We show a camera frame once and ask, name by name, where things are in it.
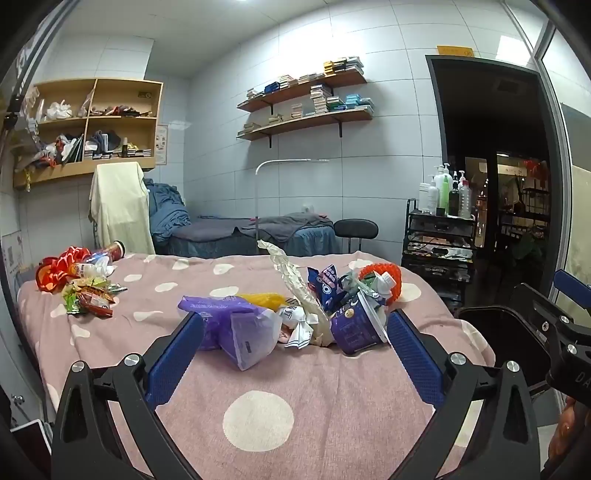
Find wooden cubby shelf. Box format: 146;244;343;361
13;78;164;189

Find group of toiletry bottles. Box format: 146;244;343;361
418;162;477;219

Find purple instant noodle cup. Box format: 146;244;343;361
329;291;389;356

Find purple plastic bag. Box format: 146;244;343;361
178;295;283;372

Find black and white packet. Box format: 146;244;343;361
277;305;319;349

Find pile of snack wrappers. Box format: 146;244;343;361
62;277;116;315

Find cream towel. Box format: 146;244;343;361
89;161;156;256

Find pile of clothes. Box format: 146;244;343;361
28;131;86;167

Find black trolley cart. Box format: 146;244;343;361
401;198;478;306

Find row of stacked boxes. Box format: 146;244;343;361
247;55;365;100

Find red chips can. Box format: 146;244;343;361
90;240;126;265

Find blue bedding pile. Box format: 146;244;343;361
144;181;191;241

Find pink polka dot blanket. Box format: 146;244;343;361
17;251;497;480

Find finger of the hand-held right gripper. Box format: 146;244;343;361
553;269;591;305
507;282;573;342

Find clear plastic bottle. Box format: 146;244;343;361
74;256;114;278

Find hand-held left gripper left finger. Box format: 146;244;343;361
51;311;206;480

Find person's right hand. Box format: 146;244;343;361
549;399;587;467

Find white arched lamp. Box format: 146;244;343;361
255;158;331;222

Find wooden wall shelf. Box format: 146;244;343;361
237;69;369;115
237;108;374;148

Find yellow snack packet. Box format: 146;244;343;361
235;292;288;311

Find wall shelves with boxes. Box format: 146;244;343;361
238;83;375;137

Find blue cookie packet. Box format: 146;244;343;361
307;264;343;306

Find grey blanket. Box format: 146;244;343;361
233;212;335;245

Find black stool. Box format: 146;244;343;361
333;219;379;254

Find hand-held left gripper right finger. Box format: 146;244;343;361
387;308;541;480

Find red ribbon bow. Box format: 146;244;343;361
36;246;93;292

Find blue massage bed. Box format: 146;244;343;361
152;212;338;259

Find red snack wrapper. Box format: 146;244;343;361
76;293;115;319

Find grey wrapper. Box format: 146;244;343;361
339;270;386;306

